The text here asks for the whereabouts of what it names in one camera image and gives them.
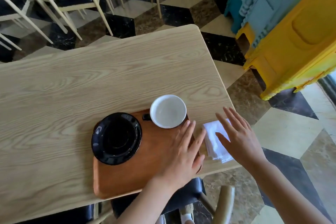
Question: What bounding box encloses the black glossy saucer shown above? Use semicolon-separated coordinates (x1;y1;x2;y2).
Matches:
91;112;143;166

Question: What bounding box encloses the light blue plastic stool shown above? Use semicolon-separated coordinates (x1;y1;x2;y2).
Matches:
246;0;336;48

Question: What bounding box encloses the stack of coloured plastic stools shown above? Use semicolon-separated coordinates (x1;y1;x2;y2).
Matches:
235;0;336;101

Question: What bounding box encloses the person's right forearm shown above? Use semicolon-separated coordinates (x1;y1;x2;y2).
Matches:
248;159;333;224

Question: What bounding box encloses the white napkin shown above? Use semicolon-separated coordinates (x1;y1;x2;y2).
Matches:
202;119;234;164

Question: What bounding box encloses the person's right shoe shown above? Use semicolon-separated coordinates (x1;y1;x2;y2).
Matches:
180;203;195;224

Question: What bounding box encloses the person's right hand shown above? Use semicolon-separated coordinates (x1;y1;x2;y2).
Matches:
215;107;267;173

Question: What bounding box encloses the orange wooden tray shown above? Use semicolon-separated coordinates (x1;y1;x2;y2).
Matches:
92;108;203;200

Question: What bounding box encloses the person's left hand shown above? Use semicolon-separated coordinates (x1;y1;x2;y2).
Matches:
153;120;207;193

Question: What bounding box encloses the teal plastic stool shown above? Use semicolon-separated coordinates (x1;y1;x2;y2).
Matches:
224;0;263;34

